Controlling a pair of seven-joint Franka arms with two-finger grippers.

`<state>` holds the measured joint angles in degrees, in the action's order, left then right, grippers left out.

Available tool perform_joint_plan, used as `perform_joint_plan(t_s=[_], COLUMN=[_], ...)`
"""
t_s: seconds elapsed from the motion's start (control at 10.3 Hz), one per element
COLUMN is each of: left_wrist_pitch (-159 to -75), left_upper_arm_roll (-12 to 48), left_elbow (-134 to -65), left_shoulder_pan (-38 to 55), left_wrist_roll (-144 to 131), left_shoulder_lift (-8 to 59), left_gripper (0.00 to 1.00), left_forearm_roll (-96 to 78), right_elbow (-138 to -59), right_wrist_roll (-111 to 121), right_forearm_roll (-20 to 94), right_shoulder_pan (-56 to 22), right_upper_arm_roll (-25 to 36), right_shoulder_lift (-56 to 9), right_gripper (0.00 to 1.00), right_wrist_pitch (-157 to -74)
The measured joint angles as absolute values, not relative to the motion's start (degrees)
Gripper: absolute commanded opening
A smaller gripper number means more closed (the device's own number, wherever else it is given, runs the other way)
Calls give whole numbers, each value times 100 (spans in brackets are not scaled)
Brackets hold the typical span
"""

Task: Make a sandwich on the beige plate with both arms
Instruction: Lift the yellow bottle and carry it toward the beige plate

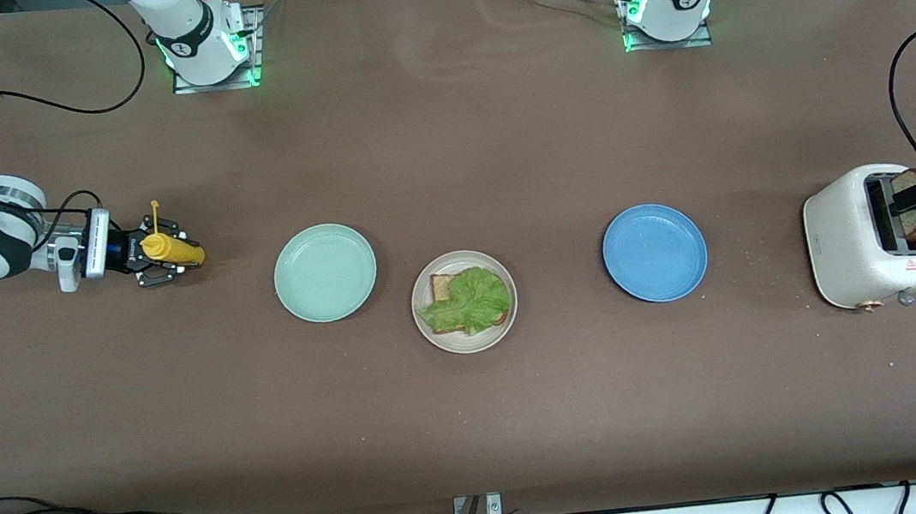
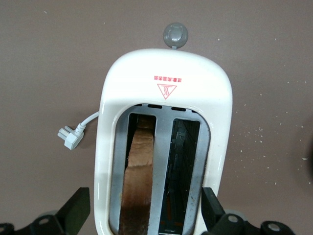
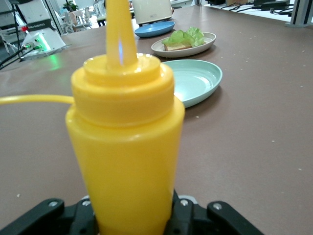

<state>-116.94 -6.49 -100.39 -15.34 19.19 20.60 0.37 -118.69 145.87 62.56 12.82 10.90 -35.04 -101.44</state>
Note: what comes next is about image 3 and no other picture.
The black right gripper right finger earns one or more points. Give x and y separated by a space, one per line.
207 218

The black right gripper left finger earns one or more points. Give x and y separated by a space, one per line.
49 218

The yellow squeeze bottle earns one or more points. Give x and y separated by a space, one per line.
127 147

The brown bread slice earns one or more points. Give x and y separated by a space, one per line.
177 47

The green lettuce leaf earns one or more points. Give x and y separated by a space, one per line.
188 36

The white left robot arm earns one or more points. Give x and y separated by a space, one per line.
39 29

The mint green plate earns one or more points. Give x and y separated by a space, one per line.
195 80

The beige plate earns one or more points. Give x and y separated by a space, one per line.
203 49

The blue plate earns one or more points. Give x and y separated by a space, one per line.
154 30

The green potted plant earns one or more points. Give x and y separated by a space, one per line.
70 5

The white toaster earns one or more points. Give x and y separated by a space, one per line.
151 11

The black power strip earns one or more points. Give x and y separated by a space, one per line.
271 5

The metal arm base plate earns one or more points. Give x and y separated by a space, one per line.
61 49

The aluminium frame profile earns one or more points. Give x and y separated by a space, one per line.
299 13

